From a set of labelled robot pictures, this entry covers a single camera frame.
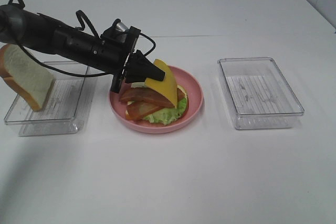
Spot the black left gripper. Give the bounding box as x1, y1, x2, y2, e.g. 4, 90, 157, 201
54, 27, 164, 93

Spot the white bread slice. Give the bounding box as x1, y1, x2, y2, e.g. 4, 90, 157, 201
125, 85, 188, 121
1, 44, 55, 111

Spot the bacon strip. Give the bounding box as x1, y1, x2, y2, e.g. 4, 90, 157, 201
126, 101, 163, 121
119, 88, 174, 108

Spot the yellow cheese slice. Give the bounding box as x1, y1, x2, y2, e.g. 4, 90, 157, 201
145, 59, 178, 108

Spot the green lettuce leaf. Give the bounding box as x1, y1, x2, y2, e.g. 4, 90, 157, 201
142, 98, 188, 125

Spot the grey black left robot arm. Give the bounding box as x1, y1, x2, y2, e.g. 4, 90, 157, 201
1, 4, 165, 93

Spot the pink round plate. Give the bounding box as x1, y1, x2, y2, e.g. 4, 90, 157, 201
109, 66, 204, 134

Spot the left clear plastic tray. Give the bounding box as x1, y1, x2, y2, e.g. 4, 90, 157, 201
4, 70, 97, 136

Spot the clear plastic tray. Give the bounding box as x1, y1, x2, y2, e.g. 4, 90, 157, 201
4, 70, 97, 136
217, 57, 304, 130

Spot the right clear plastic tray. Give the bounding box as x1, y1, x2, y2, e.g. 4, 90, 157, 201
217, 57, 304, 130

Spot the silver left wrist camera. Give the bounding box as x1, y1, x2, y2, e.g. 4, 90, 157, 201
111, 19, 129, 42

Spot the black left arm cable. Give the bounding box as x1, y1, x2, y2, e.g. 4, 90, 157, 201
7, 0, 157, 78

